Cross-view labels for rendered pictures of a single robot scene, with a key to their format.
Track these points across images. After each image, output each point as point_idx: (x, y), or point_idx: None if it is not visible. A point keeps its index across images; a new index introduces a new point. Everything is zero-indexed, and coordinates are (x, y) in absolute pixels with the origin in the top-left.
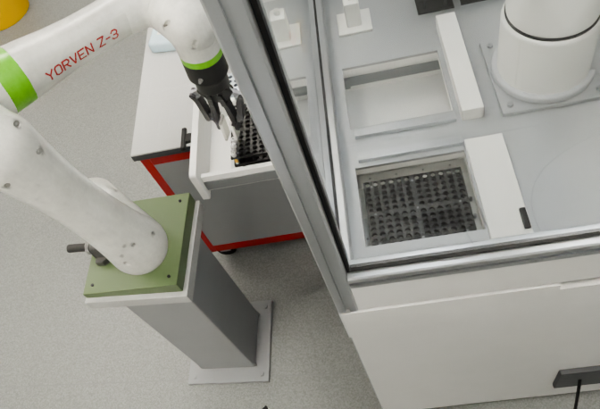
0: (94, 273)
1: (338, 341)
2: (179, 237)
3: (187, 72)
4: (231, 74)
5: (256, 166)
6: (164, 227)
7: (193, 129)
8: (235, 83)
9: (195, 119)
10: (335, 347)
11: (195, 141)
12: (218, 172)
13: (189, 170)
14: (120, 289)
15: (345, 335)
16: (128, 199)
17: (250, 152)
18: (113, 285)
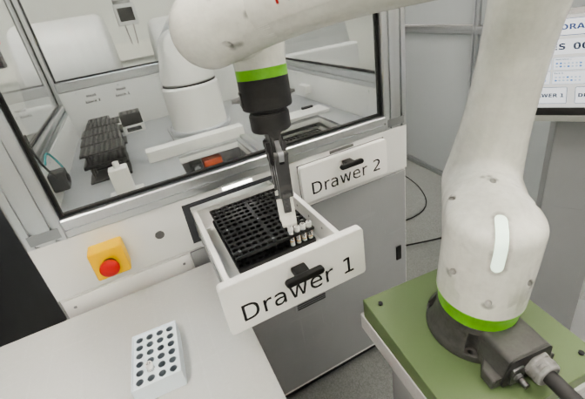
0: (568, 363)
1: (373, 395)
2: (424, 277)
3: (287, 85)
4: (134, 365)
5: (313, 210)
6: (425, 302)
7: (290, 257)
8: (157, 349)
9: (272, 263)
10: (381, 395)
11: (309, 246)
12: (335, 231)
13: (353, 231)
14: (540, 308)
15: (365, 392)
16: (446, 195)
17: (299, 217)
18: (545, 321)
